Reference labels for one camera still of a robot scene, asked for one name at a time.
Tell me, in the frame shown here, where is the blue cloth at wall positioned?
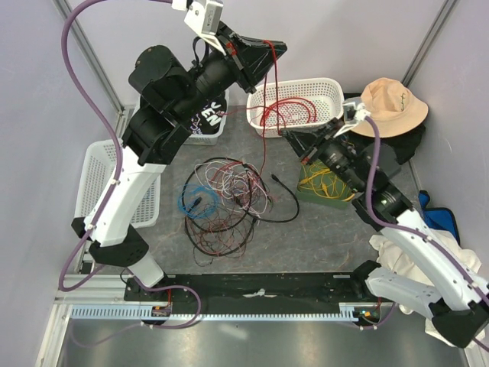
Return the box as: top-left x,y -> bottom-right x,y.
418,190 -> 461,245

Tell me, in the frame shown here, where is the red cable in basket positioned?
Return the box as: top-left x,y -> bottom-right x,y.
259,96 -> 318,127

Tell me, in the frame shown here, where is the beige bucket hat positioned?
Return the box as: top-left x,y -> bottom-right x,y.
360,77 -> 429,138

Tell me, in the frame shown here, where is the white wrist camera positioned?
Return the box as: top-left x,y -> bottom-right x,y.
170,0 -> 225,54
334,96 -> 371,138

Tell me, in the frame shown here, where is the green rectangular tray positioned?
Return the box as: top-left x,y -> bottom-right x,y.
296,161 -> 355,209

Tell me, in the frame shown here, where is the white rectangular basket back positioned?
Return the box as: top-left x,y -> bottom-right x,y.
186,90 -> 229,146

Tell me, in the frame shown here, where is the thick black cable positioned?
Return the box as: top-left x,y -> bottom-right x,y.
184,157 -> 301,257

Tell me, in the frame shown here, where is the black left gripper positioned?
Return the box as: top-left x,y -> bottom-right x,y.
170,19 -> 287,122

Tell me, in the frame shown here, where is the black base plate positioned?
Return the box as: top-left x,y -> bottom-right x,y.
124,271 -> 397,317

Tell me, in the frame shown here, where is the white cloth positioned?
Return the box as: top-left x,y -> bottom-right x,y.
364,226 -> 488,348

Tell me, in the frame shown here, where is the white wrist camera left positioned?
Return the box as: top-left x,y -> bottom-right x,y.
170,0 -> 225,54

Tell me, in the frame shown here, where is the aluminium corner post right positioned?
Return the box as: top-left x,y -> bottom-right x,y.
401,0 -> 459,87

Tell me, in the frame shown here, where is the slotted cable duct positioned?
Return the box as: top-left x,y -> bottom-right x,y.
70,302 -> 383,321

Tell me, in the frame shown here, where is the brown wire in pile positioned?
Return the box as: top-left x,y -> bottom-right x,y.
186,167 -> 268,267

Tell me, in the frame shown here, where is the aluminium corner post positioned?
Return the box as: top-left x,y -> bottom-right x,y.
62,19 -> 125,113
401,0 -> 459,87

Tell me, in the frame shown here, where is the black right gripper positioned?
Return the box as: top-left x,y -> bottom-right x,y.
279,117 -> 365,192

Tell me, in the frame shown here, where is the white wire in pile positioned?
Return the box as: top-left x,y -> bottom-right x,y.
194,160 -> 276,219

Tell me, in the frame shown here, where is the black garment under hat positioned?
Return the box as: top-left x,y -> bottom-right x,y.
343,93 -> 427,165

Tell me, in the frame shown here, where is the blue cable in pile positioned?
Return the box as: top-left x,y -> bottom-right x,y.
177,183 -> 222,219

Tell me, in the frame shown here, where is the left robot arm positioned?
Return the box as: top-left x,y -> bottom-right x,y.
72,23 -> 287,300

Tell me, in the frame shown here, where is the white rectangular basket left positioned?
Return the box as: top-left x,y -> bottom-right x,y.
74,139 -> 160,229

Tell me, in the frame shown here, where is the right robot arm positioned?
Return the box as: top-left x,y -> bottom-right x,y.
281,119 -> 488,348

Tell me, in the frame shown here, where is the white rectangular basket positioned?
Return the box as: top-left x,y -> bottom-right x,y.
186,90 -> 229,146
74,139 -> 160,229

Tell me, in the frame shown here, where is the aluminium corner post left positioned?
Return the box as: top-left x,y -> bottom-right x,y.
62,19 -> 125,113

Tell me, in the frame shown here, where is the white oval perforated basket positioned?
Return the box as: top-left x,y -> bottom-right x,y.
245,77 -> 345,138

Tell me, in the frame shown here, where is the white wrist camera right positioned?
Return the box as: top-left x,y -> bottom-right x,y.
334,96 -> 371,138

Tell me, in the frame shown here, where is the black printed t-shirt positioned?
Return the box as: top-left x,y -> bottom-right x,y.
189,98 -> 228,135

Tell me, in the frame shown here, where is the yellow ethernet cable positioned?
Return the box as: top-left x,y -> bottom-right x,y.
297,167 -> 356,203

